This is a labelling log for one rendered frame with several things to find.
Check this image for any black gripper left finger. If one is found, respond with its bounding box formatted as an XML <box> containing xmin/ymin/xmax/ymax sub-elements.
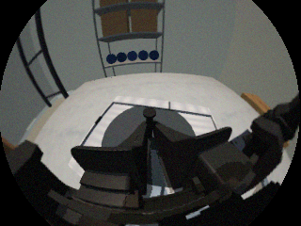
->
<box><xmin>71</xmin><ymin>121</ymin><xmax>148</xmax><ymax>196</ymax></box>

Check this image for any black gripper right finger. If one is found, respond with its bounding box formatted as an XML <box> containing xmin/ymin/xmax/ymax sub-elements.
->
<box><xmin>151</xmin><ymin>120</ymin><xmax>232</xmax><ymax>189</ymax></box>

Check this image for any dark grey disc with small center hole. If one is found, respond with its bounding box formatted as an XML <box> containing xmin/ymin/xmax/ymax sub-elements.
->
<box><xmin>102</xmin><ymin>106</ymin><xmax>196</xmax><ymax>187</ymax></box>

